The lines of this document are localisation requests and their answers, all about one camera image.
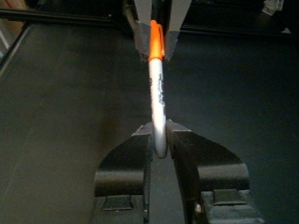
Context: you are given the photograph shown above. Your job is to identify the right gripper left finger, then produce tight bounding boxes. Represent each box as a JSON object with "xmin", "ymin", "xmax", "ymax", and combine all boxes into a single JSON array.
[{"xmin": 91, "ymin": 122, "xmax": 155, "ymax": 224}]

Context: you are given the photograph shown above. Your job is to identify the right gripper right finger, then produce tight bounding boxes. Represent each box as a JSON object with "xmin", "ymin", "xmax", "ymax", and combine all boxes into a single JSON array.
[{"xmin": 165, "ymin": 118, "xmax": 267, "ymax": 224}]

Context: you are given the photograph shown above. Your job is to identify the grey marker pen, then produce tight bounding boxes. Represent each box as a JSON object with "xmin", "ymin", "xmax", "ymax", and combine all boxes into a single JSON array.
[{"xmin": 147, "ymin": 19, "xmax": 169, "ymax": 160}]

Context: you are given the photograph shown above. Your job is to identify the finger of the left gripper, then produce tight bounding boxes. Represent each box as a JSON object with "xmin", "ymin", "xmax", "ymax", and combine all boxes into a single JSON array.
[
  {"xmin": 163, "ymin": 0, "xmax": 192, "ymax": 62},
  {"xmin": 133, "ymin": 0, "xmax": 153, "ymax": 62}
]

